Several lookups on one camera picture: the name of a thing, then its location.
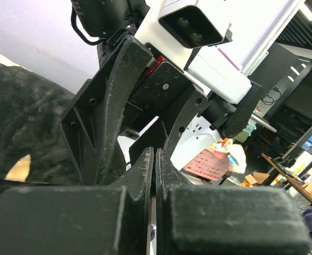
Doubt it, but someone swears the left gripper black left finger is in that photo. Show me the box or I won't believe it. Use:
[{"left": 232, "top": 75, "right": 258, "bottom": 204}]
[{"left": 0, "top": 148, "right": 154, "bottom": 254}]

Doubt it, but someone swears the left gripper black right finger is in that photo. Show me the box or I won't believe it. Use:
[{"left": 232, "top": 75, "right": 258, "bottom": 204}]
[{"left": 155, "top": 149, "right": 312, "bottom": 254}]

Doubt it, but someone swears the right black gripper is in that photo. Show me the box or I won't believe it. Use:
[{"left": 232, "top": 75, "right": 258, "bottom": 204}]
[{"left": 61, "top": 35, "right": 207, "bottom": 185}]

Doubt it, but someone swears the black floral plush pillow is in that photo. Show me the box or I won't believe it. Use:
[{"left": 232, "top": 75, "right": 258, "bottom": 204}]
[{"left": 0, "top": 54, "right": 80, "bottom": 185}]

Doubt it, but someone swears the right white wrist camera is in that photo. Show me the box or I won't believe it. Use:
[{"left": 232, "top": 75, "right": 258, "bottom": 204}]
[{"left": 134, "top": 1, "right": 232, "bottom": 69}]

